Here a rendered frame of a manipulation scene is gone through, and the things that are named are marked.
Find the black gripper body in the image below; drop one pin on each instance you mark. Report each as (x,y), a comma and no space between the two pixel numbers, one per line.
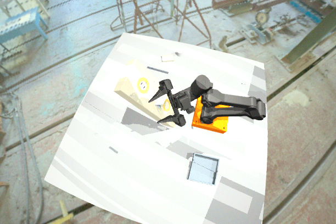
(175,103)

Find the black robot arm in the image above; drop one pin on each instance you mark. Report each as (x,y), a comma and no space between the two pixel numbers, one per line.
(210,98)

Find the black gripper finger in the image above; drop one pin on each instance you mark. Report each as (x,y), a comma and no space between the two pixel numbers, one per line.
(169,118)
(162,91)

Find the grey cylinder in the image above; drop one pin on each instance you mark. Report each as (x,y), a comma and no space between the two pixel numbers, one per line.
(179,52)

